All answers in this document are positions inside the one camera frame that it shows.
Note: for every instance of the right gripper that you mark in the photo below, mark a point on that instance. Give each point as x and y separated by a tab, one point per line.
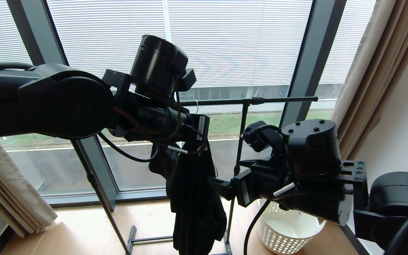
306	198

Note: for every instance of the window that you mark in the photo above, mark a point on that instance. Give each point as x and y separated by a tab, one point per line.
313	53

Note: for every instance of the black clothes rack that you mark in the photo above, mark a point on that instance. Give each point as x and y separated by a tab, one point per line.
278	100

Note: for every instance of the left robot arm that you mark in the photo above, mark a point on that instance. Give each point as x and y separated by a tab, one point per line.
48	102

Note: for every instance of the beige curtain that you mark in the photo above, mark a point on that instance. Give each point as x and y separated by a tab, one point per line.
9	187
377	71

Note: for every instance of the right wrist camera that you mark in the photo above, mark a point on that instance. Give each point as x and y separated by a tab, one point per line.
260	136

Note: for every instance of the black garment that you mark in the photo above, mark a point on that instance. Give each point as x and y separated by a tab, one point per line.
200	205

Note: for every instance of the white laundry basket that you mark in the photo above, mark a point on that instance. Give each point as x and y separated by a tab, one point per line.
289	230

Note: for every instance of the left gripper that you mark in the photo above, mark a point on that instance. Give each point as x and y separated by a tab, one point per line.
154	120

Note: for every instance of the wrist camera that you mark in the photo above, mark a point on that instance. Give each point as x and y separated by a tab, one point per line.
188	79
260	136

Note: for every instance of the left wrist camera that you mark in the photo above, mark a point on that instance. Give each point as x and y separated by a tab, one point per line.
188	79

